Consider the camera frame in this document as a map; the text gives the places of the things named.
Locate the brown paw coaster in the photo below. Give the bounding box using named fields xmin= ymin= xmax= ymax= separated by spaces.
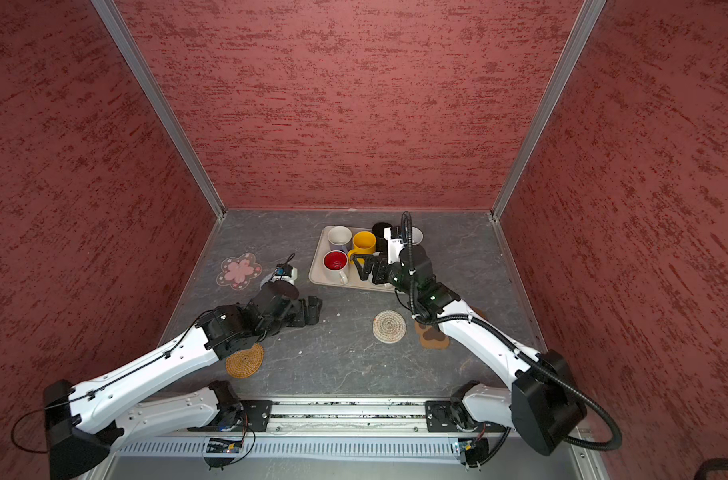
xmin=414 ymin=322 xmax=450 ymax=350

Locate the white mug red inside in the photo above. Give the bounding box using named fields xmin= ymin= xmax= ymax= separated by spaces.
xmin=323 ymin=251 xmax=349 ymax=285

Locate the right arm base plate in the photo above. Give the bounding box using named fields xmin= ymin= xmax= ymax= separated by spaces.
xmin=424 ymin=400 xmax=505 ymax=434

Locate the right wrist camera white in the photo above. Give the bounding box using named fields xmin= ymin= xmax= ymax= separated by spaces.
xmin=384 ymin=211 xmax=414 ymax=264

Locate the black cable bottom right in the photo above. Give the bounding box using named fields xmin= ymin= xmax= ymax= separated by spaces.
xmin=692 ymin=457 xmax=728 ymax=480

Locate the light blue mug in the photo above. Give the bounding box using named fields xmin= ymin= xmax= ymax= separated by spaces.
xmin=411 ymin=227 xmax=424 ymax=245

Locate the beige serving tray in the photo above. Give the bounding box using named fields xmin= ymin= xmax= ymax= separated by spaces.
xmin=308 ymin=225 xmax=395 ymax=293

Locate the brown woven rattan coaster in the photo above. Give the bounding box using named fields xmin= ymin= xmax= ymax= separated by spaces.
xmin=225 ymin=343 xmax=265 ymax=379

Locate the aluminium mounting rail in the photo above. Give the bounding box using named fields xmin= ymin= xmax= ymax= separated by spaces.
xmin=102 ymin=395 xmax=593 ymax=438

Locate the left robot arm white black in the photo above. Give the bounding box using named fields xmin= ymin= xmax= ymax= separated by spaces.
xmin=41 ymin=280 xmax=323 ymax=479

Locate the beige woven spiral coaster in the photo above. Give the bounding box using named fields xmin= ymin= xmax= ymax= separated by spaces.
xmin=372 ymin=310 xmax=406 ymax=344

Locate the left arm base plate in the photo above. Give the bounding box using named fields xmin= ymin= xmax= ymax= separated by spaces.
xmin=188 ymin=400 xmax=274 ymax=433

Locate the pink flower coaster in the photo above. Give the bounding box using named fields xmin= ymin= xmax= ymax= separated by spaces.
xmin=216 ymin=252 xmax=263 ymax=291

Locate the black mug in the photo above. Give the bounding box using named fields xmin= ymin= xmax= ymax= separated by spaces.
xmin=371 ymin=222 xmax=392 ymax=253

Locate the brown round wooden coaster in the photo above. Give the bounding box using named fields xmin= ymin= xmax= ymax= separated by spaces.
xmin=472 ymin=307 xmax=487 ymax=321

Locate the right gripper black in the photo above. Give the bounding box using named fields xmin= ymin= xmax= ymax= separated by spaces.
xmin=354 ymin=251 xmax=420 ymax=298

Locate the white mug purple band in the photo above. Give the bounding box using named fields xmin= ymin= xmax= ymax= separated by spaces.
xmin=326 ymin=226 xmax=353 ymax=254

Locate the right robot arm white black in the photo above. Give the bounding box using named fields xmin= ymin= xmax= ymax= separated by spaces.
xmin=349 ymin=246 xmax=623 ymax=455

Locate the yellow mug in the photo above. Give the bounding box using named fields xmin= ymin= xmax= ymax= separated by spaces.
xmin=348 ymin=231 xmax=377 ymax=264

